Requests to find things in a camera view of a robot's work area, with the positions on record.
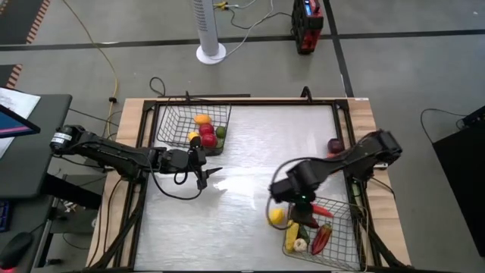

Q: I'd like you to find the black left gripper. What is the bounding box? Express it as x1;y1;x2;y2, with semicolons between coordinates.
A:
163;135;224;190

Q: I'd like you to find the dark green cucumber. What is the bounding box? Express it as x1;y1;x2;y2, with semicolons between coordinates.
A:
297;224;311;246

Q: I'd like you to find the orange red carrot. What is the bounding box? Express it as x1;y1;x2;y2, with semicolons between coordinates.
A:
311;203;335;219

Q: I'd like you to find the red tomato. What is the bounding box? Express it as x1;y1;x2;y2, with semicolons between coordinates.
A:
200;133;218;149

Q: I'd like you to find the yellow corn cob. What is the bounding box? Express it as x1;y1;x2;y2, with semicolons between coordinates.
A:
284;219;300;254

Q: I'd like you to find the dark red pepper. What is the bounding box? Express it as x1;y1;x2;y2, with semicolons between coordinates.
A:
310;222;333;256

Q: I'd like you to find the black flat bar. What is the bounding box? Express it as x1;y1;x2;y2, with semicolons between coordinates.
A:
166;93;252;99

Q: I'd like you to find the purple onion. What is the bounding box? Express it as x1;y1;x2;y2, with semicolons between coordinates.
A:
327;137;345;155

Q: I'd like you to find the white tower fan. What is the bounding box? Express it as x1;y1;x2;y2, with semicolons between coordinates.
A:
190;0;227;65

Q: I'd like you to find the red black power tool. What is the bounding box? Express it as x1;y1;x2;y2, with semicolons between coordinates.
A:
290;0;325;55

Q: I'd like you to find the black side cart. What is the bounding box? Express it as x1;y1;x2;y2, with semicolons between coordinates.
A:
431;105;485;259

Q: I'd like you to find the dark grey desk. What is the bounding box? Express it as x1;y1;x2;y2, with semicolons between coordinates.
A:
0;93;74;201

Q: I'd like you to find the monitor with blue screen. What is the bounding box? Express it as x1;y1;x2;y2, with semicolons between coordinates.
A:
0;104;42;140

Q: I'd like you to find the white paper sheet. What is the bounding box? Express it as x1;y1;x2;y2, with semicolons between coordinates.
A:
0;86;42;159

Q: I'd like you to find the black computer mouse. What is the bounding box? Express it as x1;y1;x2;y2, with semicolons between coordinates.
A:
0;231;35;271

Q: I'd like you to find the backlit keyboard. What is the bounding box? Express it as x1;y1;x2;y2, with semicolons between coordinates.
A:
0;199;11;233

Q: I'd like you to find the black mat striped edge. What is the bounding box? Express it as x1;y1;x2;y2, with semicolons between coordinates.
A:
0;0;52;46
0;63;24;90

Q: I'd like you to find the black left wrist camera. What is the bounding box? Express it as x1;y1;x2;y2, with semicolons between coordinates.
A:
189;149;208;171

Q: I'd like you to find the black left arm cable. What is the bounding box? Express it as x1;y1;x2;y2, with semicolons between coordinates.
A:
149;166;204;201

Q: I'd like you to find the black wire basket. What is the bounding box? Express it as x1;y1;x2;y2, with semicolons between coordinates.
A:
156;102;233;157

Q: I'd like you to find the gold wire basket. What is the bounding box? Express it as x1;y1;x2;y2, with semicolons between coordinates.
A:
282;196;361;272

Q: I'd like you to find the black table frame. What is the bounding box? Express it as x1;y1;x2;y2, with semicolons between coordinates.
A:
86;97;416;273

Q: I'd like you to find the black cable loop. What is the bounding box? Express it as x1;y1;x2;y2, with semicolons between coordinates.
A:
149;77;167;100

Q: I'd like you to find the yellow cable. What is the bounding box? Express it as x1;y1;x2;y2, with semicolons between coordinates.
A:
61;0;119;136

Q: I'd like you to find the white cable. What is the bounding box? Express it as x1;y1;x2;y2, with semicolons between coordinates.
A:
210;0;276;61

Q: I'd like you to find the black floor cable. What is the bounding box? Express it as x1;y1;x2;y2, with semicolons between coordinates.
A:
226;6;293;30

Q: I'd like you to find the thin black cart cable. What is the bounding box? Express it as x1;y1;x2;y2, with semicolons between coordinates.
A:
419;108;469;144

